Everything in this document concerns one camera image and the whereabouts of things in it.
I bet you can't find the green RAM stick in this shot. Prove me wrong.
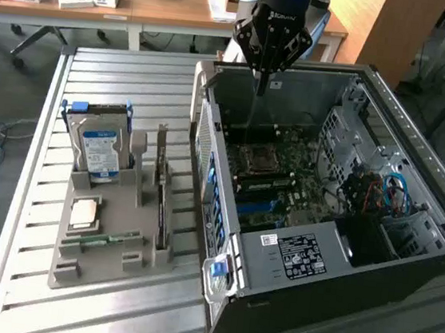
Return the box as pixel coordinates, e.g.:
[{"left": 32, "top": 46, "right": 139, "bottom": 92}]
[{"left": 61, "top": 224, "right": 140, "bottom": 253}]

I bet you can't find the grey plastic parts rack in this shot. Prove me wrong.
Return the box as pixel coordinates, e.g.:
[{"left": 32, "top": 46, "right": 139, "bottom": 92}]
[{"left": 46, "top": 122, "right": 189, "bottom": 303}]

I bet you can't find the blue case release latch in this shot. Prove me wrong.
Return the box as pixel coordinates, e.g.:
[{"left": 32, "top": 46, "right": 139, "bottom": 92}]
[{"left": 209, "top": 255, "right": 234, "bottom": 282}]

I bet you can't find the long blue expansion slot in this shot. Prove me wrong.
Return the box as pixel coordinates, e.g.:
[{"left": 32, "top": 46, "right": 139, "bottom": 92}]
[{"left": 236, "top": 198, "right": 276, "bottom": 218}]

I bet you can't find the grey power supply unit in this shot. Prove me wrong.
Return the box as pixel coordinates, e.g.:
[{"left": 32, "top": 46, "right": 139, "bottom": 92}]
[{"left": 232, "top": 211, "right": 356, "bottom": 300}]

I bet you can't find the black RAM slot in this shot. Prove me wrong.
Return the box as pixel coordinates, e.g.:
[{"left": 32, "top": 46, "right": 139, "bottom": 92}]
[{"left": 236, "top": 163, "right": 296, "bottom": 183}]

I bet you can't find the green motherboard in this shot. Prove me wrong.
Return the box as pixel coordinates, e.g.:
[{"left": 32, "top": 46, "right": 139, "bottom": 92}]
[{"left": 215, "top": 121, "right": 348, "bottom": 243}]

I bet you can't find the installed RAM stick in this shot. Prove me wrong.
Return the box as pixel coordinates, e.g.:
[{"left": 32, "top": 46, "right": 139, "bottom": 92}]
[{"left": 237, "top": 172, "right": 291, "bottom": 198}]

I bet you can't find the blue data wire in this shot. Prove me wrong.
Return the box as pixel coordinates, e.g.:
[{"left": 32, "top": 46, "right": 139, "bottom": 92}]
[{"left": 379, "top": 171, "right": 416, "bottom": 219}]

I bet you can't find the orange red wire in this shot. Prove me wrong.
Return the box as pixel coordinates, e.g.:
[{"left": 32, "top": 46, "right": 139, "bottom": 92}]
[{"left": 364, "top": 178, "right": 393, "bottom": 214}]

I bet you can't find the hard disk blue bracket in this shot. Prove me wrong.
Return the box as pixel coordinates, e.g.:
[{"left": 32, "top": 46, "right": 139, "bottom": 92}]
[{"left": 52, "top": 91, "right": 135, "bottom": 188}]

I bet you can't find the silver disk bay bracket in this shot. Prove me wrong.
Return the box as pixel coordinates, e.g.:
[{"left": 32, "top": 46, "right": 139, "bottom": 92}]
[{"left": 376, "top": 207, "right": 445, "bottom": 265}]

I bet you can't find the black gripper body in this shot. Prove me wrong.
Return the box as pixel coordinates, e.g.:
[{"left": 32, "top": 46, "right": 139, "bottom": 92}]
[{"left": 245, "top": 0, "right": 315, "bottom": 77}]

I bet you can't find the white paper stack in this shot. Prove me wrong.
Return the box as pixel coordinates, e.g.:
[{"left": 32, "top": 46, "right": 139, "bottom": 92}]
[{"left": 203, "top": 0, "right": 240, "bottom": 25}]

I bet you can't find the wooden top office desk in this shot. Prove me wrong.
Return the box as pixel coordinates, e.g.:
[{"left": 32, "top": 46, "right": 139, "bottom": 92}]
[
  {"left": 0, "top": 0, "right": 146, "bottom": 82},
  {"left": 126, "top": 0, "right": 353, "bottom": 75}
]

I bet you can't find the wooden cabinet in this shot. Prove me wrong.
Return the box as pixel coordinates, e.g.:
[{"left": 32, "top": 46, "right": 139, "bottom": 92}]
[{"left": 320, "top": 0, "right": 445, "bottom": 97}]

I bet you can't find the low profile graphics card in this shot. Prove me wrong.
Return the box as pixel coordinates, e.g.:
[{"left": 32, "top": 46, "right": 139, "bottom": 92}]
[{"left": 143, "top": 121, "right": 182, "bottom": 252}]

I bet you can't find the grey floor cable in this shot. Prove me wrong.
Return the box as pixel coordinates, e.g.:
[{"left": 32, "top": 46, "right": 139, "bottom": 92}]
[{"left": 0, "top": 115, "right": 39, "bottom": 143}]

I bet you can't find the black power connector bundle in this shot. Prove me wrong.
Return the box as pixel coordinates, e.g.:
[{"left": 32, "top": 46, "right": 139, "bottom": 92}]
[{"left": 340, "top": 170, "right": 386, "bottom": 217}]

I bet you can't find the CPU socket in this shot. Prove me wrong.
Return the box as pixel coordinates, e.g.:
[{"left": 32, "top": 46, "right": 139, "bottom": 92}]
[{"left": 236, "top": 141, "right": 284, "bottom": 178}]

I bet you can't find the open black PC case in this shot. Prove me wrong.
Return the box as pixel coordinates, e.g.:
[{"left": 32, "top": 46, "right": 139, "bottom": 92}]
[{"left": 164, "top": 45, "right": 445, "bottom": 333}]

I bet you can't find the silver CPU chip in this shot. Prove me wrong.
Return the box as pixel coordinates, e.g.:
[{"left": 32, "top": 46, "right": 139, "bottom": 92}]
[{"left": 69, "top": 197, "right": 99, "bottom": 230}]

